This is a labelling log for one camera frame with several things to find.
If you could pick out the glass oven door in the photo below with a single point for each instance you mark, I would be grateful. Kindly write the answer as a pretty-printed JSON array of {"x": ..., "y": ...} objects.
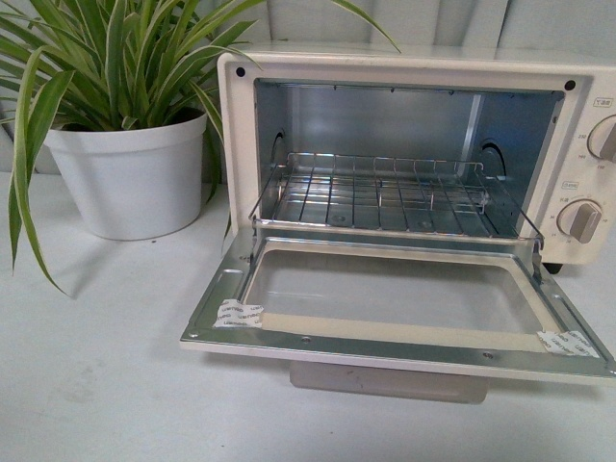
[{"x": 427, "y": 317}]

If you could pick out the cream Toshiba toaster oven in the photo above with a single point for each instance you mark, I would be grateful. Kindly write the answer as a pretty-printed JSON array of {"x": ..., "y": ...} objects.
[{"x": 525, "y": 115}]

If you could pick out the white plastic flower pot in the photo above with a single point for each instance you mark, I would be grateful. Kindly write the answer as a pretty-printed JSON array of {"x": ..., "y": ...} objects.
[{"x": 133, "y": 185}]

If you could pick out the lower beige timer knob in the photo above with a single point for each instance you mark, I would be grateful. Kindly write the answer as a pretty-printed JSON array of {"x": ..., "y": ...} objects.
[{"x": 580, "y": 219}]

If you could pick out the green striped spider plant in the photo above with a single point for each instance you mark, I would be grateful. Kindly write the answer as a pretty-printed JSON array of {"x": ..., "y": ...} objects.
[{"x": 108, "y": 67}]

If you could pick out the upper beige temperature knob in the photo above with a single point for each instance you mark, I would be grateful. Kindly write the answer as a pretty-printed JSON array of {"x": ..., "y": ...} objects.
[{"x": 601, "y": 142}]

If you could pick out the wire oven rack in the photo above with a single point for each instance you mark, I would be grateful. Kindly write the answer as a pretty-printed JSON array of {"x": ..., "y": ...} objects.
[{"x": 384, "y": 194}]

